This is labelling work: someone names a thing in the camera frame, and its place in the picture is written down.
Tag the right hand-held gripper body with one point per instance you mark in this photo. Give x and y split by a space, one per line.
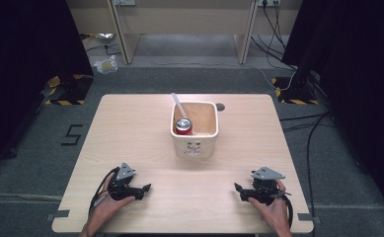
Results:
267 173

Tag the white square bin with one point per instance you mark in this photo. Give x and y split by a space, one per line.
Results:
194 144

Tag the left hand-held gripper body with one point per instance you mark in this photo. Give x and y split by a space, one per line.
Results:
124 173

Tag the clear plastic bag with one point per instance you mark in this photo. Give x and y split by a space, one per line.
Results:
106 65

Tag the black stand base striped tape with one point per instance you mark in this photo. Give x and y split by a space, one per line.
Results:
72 90
298 90

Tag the person's left hand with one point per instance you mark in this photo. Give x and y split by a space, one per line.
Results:
105 209

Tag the person's right hand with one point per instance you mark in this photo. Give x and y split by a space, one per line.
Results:
275 217

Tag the white power strip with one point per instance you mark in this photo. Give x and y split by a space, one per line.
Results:
124 2

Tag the black curtain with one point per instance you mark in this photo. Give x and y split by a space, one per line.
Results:
360 82
21 65

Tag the white straw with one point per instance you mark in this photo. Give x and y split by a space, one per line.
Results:
179 105

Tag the red drink can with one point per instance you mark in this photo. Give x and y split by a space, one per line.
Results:
183 126

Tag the white wall outlet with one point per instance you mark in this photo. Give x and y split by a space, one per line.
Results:
268 2

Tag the grey tape strip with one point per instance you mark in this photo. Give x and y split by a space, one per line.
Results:
308 217
58 214

